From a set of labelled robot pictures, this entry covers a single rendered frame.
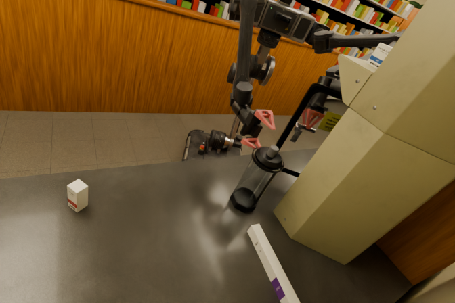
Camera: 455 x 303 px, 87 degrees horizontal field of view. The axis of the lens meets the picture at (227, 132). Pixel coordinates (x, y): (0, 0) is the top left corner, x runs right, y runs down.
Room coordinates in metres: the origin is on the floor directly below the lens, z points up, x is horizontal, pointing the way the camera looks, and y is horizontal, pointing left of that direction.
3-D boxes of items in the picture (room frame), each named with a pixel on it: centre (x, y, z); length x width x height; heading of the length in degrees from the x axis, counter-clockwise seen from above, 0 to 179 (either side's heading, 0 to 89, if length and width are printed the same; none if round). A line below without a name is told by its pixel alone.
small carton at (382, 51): (0.76, -0.32, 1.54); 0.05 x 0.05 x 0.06; 41
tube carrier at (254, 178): (0.63, -0.15, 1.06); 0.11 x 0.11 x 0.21
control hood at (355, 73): (0.79, -0.35, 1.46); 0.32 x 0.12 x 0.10; 131
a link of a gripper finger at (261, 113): (0.70, -0.10, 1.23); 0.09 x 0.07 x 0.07; 40
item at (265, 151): (0.63, -0.15, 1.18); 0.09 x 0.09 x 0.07
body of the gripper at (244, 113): (0.76, -0.05, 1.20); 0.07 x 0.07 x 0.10; 40
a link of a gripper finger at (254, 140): (0.70, -0.10, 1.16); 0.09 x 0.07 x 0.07; 40
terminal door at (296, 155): (0.84, -0.35, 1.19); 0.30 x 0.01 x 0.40; 95
